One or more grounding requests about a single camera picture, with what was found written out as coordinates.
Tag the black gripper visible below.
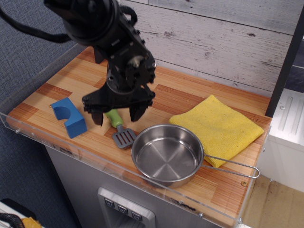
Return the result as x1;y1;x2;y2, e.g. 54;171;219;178
82;71;155;126

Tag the green handled grey spatula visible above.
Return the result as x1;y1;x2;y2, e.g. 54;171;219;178
105;109;136;149

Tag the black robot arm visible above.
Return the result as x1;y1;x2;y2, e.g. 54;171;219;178
44;0;156;125

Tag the yellow cloth napkin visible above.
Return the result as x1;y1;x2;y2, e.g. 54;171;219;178
169;95;264;168

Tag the blue arch block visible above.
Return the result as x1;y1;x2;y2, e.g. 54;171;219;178
51;97;87;139

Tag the stainless steel pan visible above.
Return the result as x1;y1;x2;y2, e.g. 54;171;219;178
131;123;260;189

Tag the grey cabinet with dispenser panel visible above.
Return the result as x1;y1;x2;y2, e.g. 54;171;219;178
47;147;218;228

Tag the yellow object bottom left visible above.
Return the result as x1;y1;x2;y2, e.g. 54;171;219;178
21;217;43;228

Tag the white appliance at right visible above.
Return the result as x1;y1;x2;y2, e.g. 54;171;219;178
257;89;304;192

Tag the dark left post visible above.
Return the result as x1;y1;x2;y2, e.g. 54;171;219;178
93;47;107;64

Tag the dark post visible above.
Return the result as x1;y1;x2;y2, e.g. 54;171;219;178
265;8;304;117
93;47;107;64

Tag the clear acrylic guard rail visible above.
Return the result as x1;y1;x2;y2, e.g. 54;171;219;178
0;45;266;228

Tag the black cable bottom left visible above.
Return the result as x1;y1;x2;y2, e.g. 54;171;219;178
0;212;23;228

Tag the dark right post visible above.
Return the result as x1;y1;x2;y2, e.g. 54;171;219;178
265;8;304;117

